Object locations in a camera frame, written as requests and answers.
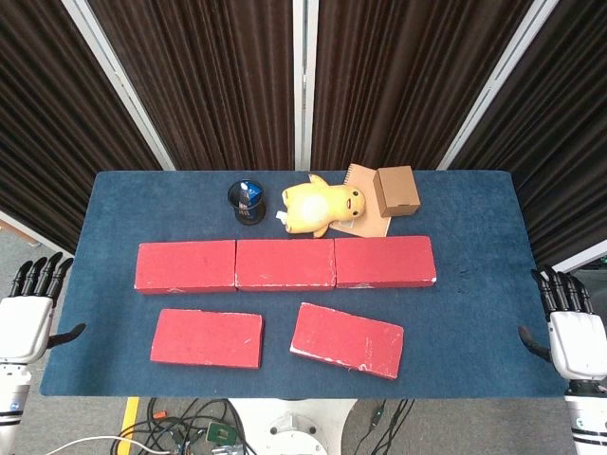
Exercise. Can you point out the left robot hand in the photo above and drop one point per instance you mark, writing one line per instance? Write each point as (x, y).
(23, 327)

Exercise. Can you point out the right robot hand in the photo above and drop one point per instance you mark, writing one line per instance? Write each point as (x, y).
(578, 341)

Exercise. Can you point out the red foam brick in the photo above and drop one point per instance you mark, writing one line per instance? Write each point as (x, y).
(206, 339)
(384, 260)
(284, 263)
(185, 265)

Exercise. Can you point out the red foam brick chipped white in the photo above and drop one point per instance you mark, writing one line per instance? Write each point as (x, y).
(346, 339)

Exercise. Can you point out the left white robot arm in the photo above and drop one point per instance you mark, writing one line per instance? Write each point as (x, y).
(12, 398)

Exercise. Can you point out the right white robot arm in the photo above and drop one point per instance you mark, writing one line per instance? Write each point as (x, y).
(588, 417)

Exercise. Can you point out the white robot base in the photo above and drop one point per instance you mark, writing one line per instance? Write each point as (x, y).
(294, 426)

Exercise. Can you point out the blue table cloth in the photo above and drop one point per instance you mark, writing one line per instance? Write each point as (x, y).
(474, 284)

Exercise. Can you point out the dark brown curtain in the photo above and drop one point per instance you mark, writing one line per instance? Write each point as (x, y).
(559, 142)
(204, 80)
(47, 118)
(403, 80)

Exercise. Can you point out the green circuit board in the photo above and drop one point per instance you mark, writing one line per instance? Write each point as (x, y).
(220, 432)

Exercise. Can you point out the small cardboard box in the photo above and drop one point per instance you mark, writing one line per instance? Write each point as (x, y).
(398, 189)

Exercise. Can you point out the black mesh pen cup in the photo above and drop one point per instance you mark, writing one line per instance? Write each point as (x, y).
(249, 215)

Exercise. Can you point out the blue snack packet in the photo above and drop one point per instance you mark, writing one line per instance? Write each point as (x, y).
(251, 192)

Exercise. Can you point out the brown spiral notebook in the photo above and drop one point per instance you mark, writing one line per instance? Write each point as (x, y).
(362, 177)

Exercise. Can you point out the yellow plush toy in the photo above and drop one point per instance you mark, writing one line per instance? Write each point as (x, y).
(313, 208)

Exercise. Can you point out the white partition base rail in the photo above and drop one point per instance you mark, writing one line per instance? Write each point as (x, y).
(33, 232)
(581, 265)

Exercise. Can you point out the white partition post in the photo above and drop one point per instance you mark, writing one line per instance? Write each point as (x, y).
(498, 80)
(118, 80)
(305, 85)

